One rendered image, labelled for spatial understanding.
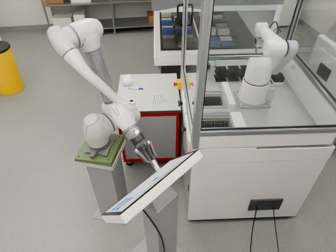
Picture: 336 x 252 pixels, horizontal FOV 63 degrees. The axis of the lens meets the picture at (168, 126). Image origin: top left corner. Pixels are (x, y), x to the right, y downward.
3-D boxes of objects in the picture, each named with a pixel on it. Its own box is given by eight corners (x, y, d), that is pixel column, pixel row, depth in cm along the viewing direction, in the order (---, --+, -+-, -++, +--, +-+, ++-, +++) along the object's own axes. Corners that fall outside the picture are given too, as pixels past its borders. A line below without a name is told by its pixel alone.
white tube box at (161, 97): (153, 103, 244) (152, 99, 242) (152, 97, 251) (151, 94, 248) (166, 101, 246) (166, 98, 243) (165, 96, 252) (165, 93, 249)
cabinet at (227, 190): (186, 225, 237) (190, 165, 185) (178, 142, 315) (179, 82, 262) (294, 221, 240) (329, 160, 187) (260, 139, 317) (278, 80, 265)
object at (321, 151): (191, 163, 186) (192, 149, 176) (180, 82, 262) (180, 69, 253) (328, 159, 188) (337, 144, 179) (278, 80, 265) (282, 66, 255)
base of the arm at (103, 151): (80, 157, 192) (78, 152, 188) (94, 135, 207) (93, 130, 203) (104, 161, 187) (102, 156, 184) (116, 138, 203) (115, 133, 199)
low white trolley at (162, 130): (123, 168, 285) (113, 111, 235) (127, 129, 332) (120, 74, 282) (179, 166, 287) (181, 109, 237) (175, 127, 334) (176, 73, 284)
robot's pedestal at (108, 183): (93, 218, 243) (73, 161, 193) (105, 190, 265) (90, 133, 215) (125, 224, 238) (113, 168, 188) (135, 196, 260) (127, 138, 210)
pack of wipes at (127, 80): (133, 85, 267) (132, 81, 264) (123, 86, 265) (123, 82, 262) (130, 77, 278) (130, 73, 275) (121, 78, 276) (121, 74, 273)
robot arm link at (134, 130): (138, 121, 153) (144, 130, 153) (133, 126, 161) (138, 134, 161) (126, 129, 148) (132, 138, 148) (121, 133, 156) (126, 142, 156)
